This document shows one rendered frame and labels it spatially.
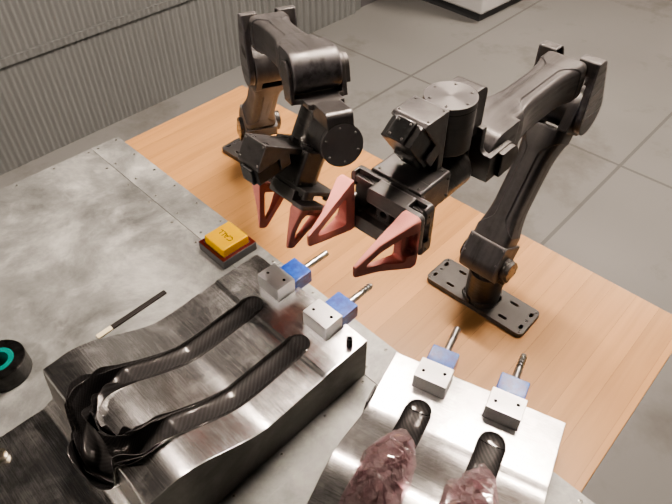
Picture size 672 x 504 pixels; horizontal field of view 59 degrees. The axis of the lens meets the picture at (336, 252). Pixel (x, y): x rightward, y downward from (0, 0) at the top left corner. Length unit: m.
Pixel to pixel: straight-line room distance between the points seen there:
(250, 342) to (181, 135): 0.73
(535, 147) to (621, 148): 2.18
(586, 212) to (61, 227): 2.03
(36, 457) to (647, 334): 0.97
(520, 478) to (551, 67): 0.54
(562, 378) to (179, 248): 0.73
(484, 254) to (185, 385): 0.50
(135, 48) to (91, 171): 1.72
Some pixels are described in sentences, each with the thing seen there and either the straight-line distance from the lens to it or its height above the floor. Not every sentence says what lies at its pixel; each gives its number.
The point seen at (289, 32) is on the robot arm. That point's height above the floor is 1.24.
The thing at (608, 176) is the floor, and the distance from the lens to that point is 2.90.
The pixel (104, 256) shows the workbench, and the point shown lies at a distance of 1.22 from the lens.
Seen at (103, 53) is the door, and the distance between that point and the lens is 3.04.
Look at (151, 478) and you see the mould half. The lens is 0.77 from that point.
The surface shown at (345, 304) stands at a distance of 0.92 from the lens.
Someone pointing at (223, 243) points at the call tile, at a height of 0.84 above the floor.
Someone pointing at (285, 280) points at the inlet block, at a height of 0.92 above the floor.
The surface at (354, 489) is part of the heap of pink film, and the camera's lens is 0.76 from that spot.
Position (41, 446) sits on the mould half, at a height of 0.86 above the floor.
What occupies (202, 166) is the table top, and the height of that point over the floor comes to 0.80.
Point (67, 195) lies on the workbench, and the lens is 1.40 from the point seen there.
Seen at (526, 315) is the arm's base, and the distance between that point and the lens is 1.08.
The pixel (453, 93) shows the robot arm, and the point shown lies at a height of 1.30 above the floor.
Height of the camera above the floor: 1.61
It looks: 45 degrees down
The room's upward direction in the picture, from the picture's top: straight up
